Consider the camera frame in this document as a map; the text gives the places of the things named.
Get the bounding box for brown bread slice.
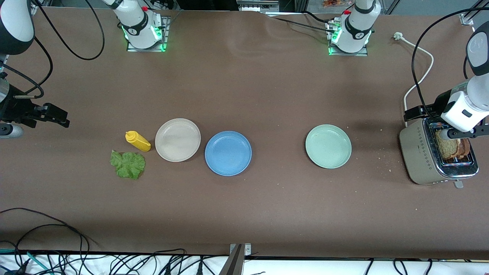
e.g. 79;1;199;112
436;138;461;161
457;138;471;160

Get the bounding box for yellow mustard squeeze bottle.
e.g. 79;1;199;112
125;131;151;152

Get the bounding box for green lettuce leaf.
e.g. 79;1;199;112
110;150;146;180

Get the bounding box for blue round plate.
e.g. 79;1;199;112
205;131;252;176

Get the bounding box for mint green round plate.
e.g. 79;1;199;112
305;124;352;169

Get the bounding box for beige round plate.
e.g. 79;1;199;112
155;118;201;162

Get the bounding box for beige metal toaster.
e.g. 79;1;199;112
399;113;479;189

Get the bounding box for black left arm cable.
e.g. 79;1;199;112
411;6;489;120

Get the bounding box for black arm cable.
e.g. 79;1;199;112
411;6;489;120
0;0;105;99

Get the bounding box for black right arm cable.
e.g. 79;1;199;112
0;0;105;99

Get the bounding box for white toaster power cord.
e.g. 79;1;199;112
393;32;435;128

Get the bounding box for black looped floor cable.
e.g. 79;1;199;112
0;207;90;264

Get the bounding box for teal cable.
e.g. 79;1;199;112
0;248;50;275

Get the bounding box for black base power cable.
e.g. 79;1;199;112
267;11;338;35

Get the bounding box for tangled black cable bundle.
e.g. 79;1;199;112
90;248;220;275

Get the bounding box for grey metal table bracket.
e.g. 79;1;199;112
220;244;252;275

